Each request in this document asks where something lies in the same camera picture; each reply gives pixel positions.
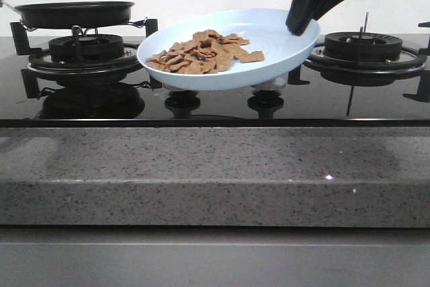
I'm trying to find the black frying pan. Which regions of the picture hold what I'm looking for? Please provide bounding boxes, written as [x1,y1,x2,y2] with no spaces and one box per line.
[1,0,134,30]

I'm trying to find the chrome wire pan stand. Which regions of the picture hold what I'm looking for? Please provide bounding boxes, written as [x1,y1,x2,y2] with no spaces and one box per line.
[10,17,159,37]

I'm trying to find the brown meat slices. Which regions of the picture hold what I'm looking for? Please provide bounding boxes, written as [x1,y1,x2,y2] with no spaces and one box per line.
[146,30,265,75]

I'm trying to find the black glass stove top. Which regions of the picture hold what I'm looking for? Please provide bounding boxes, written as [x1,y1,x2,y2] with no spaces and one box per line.
[1,37,429,128]

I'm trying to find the black left pan support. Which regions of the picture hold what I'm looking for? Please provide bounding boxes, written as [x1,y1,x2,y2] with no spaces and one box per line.
[12,30,141,80]

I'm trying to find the silver stove knob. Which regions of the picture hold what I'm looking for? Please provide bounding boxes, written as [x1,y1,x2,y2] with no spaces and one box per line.
[252,77,286,91]
[163,84,198,95]

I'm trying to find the silver right stove knob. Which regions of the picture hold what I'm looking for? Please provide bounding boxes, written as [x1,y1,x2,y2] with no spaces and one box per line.
[252,77,286,91]

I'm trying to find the silver left stove knob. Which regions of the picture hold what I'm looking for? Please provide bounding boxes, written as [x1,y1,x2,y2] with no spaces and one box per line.
[163,84,198,95]

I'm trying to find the black burner head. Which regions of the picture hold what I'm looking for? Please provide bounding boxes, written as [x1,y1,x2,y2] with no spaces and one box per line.
[48,34,124,63]
[324,32,402,56]

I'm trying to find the black left burner head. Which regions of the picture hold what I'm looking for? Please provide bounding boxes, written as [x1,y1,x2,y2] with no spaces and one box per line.
[48,34,124,63]

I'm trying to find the black right burner head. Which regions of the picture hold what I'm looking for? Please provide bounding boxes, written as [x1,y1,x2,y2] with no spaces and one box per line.
[324,32,402,56]

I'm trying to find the light blue plate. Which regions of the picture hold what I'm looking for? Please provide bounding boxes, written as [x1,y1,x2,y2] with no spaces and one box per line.
[136,8,320,91]

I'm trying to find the grey cabinet front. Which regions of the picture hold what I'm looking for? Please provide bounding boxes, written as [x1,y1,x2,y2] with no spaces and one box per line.
[1,227,429,286]

